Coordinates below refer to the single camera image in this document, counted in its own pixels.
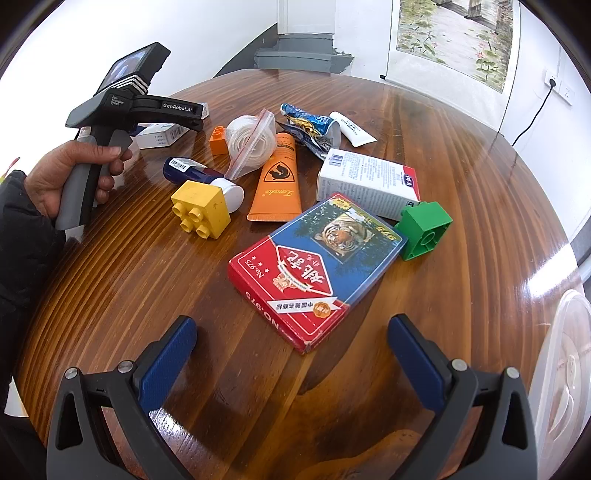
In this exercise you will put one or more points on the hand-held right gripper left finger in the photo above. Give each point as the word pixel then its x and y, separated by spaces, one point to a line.
pixel 166 364

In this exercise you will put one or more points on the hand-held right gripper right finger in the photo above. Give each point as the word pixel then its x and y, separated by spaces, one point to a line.
pixel 415 364

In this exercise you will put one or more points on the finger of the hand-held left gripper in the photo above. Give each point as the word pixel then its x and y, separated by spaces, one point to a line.
pixel 184 121

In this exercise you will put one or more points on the white blue small box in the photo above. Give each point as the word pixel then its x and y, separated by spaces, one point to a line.
pixel 159 136

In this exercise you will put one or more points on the orange building block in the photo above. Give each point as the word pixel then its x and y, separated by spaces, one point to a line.
pixel 218 141

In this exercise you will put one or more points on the blue snack wrapper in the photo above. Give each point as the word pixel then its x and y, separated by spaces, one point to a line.
pixel 314 122

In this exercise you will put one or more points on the red blue playing card box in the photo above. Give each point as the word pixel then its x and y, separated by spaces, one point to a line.
pixel 300 277

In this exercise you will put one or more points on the clear plastic container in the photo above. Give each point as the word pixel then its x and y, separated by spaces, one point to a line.
pixel 563 369

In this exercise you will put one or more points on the white box red blue end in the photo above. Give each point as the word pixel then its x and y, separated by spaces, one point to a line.
pixel 364 177

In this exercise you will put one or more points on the person's left forearm black sleeve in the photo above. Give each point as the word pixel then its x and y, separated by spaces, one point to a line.
pixel 23 240

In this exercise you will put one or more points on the wooden desktop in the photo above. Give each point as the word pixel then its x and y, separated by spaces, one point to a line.
pixel 138 277

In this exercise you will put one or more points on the person's left hand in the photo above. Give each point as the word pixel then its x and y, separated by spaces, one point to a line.
pixel 51 175

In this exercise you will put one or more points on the blue bottle white cap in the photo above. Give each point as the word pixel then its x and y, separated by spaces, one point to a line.
pixel 184 168

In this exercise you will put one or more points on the zip bag with white roll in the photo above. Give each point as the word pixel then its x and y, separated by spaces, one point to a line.
pixel 249 138

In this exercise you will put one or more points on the yellow building block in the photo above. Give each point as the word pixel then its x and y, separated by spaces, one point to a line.
pixel 198 201

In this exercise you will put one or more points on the orange tube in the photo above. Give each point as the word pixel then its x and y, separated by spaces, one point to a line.
pixel 277 184

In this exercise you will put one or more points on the grey stairs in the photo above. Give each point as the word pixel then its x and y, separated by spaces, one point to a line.
pixel 295 50

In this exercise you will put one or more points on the green building block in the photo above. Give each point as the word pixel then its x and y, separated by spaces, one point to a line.
pixel 422 226

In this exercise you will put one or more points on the small white tube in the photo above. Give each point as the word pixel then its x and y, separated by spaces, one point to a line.
pixel 353 129

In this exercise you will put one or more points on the wall scroll painting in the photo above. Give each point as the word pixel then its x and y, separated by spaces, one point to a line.
pixel 443 37

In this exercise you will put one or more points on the white wall socket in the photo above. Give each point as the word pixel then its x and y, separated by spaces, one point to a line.
pixel 558 85

